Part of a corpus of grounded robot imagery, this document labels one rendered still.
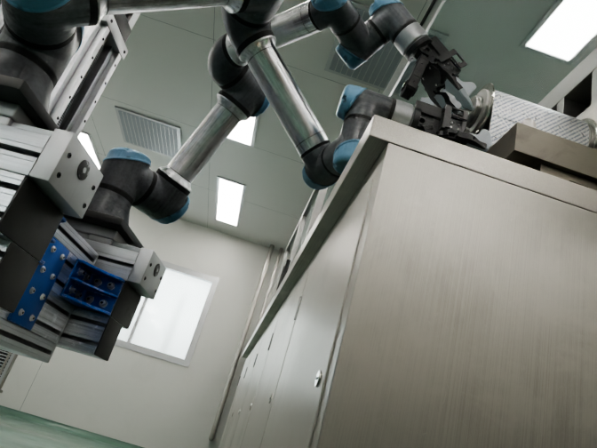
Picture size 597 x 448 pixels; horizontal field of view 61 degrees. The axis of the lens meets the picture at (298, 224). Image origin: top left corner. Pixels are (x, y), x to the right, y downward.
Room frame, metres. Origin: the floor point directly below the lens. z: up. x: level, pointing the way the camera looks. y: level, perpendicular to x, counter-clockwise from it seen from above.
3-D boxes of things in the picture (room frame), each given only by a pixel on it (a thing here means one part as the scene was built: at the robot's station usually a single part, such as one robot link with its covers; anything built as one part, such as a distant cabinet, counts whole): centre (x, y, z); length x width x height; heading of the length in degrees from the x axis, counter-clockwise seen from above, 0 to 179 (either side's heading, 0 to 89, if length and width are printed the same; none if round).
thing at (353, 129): (0.89, -0.06, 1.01); 0.11 x 0.08 x 0.11; 20
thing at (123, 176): (1.29, 0.50, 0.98); 0.13 x 0.12 x 0.14; 137
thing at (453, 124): (0.88, -0.22, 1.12); 0.12 x 0.08 x 0.09; 94
